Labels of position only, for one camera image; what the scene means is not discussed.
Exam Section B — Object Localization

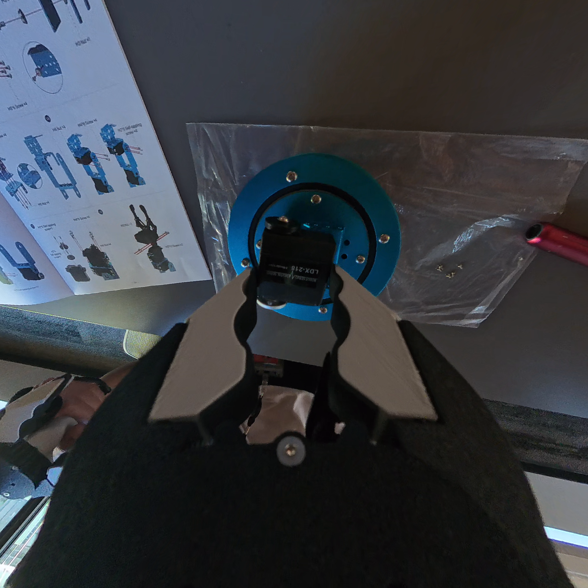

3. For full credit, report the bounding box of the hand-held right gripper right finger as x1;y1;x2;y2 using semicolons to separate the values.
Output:
305;267;438;445

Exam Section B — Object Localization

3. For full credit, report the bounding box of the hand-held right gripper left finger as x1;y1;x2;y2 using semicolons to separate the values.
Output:
147;267;262;446

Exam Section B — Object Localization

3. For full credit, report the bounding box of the black servo with silver horn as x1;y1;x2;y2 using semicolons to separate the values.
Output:
255;216;338;314

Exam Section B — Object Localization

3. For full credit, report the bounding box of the teal round robot base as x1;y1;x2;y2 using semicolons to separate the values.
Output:
227;154;401;321

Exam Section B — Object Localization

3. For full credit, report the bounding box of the person's left forearm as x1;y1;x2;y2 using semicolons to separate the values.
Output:
100;362;138;392

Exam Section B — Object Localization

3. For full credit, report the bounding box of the grey desk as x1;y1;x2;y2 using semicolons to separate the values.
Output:
0;0;588;414

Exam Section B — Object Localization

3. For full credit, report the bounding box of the person's left hand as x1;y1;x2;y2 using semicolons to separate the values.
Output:
57;378;112;453

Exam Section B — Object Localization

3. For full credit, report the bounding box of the white mesh office chair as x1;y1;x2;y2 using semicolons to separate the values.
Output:
123;330;162;358

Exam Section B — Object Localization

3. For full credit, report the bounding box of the white instruction booklet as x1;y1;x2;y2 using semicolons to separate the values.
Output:
0;0;213;306

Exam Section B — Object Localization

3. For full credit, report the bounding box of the red pen screwdriver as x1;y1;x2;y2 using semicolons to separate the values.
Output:
526;223;588;267

